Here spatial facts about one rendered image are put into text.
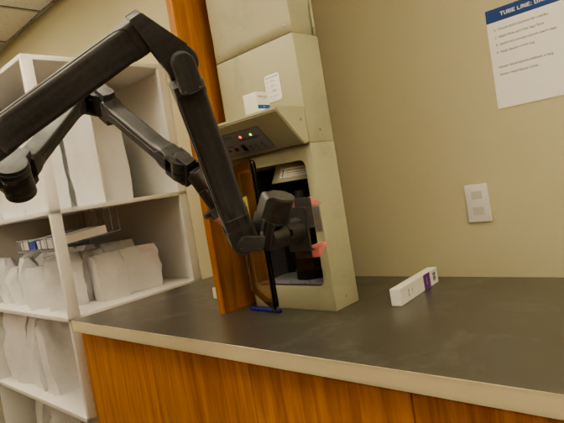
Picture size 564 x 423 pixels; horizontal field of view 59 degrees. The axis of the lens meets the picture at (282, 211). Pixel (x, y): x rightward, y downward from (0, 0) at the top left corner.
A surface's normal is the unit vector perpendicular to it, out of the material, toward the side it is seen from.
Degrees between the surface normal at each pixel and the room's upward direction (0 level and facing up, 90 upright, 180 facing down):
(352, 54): 90
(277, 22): 90
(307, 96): 90
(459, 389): 90
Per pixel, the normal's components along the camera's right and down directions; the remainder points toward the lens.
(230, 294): 0.73, -0.08
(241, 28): -0.67, 0.14
